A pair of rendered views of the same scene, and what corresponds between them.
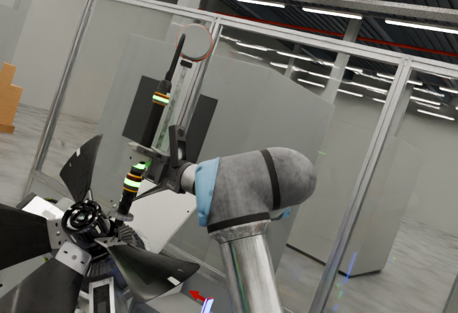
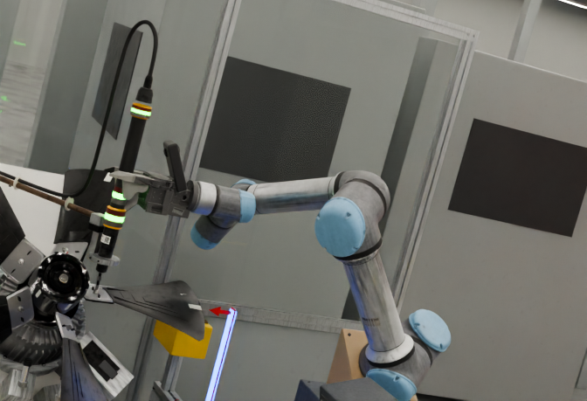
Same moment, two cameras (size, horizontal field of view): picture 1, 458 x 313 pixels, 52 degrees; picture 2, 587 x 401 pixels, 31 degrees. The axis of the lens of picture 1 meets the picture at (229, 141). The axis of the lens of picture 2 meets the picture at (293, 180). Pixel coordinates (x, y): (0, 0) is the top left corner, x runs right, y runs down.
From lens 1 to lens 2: 203 cm
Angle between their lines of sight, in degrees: 57
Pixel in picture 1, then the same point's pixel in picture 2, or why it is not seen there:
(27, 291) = (72, 383)
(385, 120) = (224, 40)
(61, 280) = (79, 357)
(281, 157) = (383, 186)
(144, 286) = (188, 322)
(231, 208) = (373, 238)
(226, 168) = (363, 208)
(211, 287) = not seen: hidden behind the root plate
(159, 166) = (168, 195)
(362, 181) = (203, 117)
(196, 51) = not seen: outside the picture
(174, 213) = (47, 224)
